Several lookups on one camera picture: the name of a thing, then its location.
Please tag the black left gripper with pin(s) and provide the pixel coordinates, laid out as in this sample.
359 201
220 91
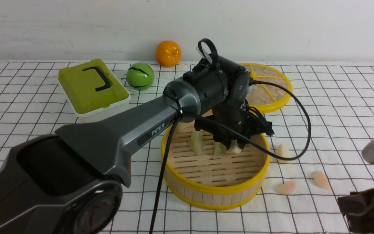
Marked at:
222 86

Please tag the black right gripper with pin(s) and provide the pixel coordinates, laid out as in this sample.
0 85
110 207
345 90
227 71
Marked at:
358 208

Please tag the pale green dumpling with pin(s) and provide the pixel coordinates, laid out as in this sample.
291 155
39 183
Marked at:
195 142
219 150

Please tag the pink dumpling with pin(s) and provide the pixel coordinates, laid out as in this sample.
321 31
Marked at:
321 180
286 188

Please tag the white dumpling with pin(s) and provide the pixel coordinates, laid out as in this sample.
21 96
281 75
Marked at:
283 150
234 148

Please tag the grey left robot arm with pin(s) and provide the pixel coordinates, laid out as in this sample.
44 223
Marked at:
70 182

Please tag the woven bamboo steamer lid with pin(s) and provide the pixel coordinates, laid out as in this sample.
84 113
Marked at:
267 98

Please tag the bamboo steamer tray yellow rim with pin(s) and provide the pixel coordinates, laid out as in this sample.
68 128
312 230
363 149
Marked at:
205 182

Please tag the toy orange fruit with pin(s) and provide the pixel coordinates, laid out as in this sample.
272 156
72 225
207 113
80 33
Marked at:
168 53

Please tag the green toy ball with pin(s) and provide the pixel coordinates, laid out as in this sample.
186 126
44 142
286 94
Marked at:
140 76

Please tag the white black grid tablecloth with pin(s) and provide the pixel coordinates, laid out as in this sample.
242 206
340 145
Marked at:
339 98

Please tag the green lid white box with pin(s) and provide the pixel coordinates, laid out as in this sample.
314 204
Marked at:
93 91

